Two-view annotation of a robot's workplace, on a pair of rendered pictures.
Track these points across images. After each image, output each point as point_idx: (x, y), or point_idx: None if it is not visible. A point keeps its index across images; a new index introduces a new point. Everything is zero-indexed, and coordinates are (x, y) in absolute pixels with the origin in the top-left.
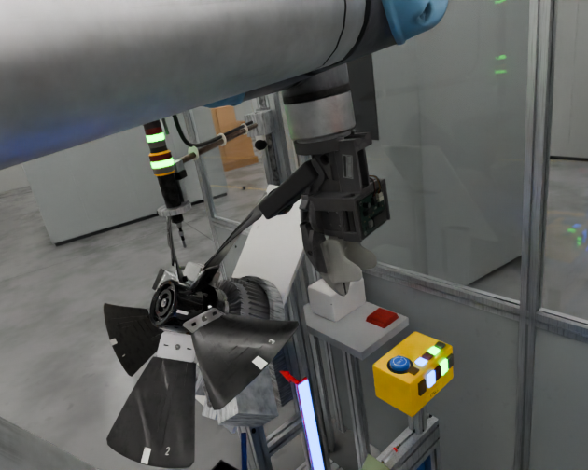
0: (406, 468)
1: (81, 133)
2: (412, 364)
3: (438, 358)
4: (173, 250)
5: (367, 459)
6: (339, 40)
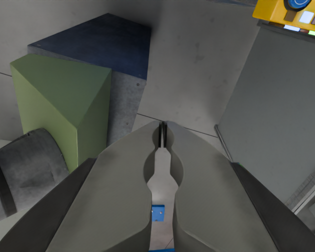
0: (233, 0)
1: None
2: (301, 9)
3: None
4: None
5: (74, 128)
6: None
